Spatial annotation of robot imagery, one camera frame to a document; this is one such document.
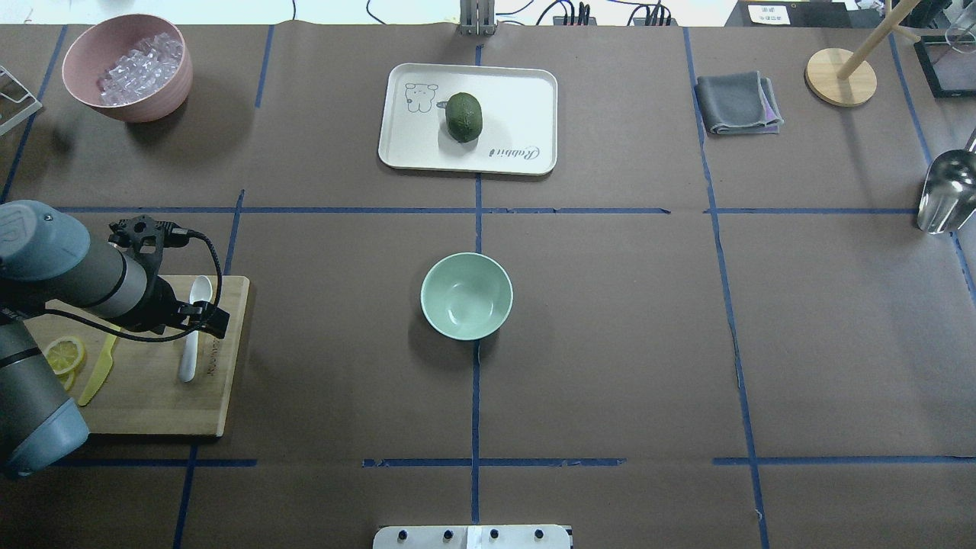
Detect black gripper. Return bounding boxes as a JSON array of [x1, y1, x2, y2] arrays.
[[137, 277, 230, 339]]

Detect white plastic spoon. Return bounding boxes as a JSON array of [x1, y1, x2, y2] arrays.
[[178, 275, 213, 383]]

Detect green bowl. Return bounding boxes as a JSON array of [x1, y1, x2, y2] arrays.
[[419, 252, 515, 341]]

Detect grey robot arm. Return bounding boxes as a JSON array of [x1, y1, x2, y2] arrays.
[[1, 201, 230, 480]]

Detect pink bowl with ice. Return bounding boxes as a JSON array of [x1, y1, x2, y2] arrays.
[[62, 14, 193, 123]]

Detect wooden cutting board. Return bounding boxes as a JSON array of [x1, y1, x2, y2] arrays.
[[43, 274, 250, 438]]

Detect yellow plastic knife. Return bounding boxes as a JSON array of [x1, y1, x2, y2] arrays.
[[77, 333, 118, 407]]

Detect lemon slice upper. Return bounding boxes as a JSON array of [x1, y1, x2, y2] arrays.
[[43, 335, 87, 376]]

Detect lemon slice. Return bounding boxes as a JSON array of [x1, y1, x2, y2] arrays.
[[43, 335, 87, 376], [56, 371, 76, 392]]

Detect lemon slice lower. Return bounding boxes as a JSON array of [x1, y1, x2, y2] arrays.
[[56, 371, 76, 392]]

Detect clear acrylic cup rack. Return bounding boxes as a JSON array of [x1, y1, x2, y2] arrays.
[[1, 66, 43, 136]]

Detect green avocado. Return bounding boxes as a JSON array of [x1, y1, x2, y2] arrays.
[[444, 91, 484, 143]]

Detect beige rabbit tray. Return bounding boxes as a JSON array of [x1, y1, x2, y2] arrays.
[[377, 63, 558, 176]]

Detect black power box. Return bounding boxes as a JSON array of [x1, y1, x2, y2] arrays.
[[724, 1, 881, 28]]

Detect wooden mug tree stand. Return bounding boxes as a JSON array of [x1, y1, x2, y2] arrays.
[[803, 1, 919, 108]]

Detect metal scoop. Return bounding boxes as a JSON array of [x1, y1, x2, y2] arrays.
[[917, 133, 975, 234]]

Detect black framed tray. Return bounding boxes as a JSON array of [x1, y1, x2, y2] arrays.
[[913, 36, 975, 98]]

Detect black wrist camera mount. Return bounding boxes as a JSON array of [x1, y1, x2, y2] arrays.
[[108, 215, 191, 278]]

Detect white pillar mount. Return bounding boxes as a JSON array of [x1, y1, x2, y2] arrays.
[[372, 524, 574, 548]]

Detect aluminium frame post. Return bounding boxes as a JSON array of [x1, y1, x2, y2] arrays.
[[459, 0, 497, 36]]

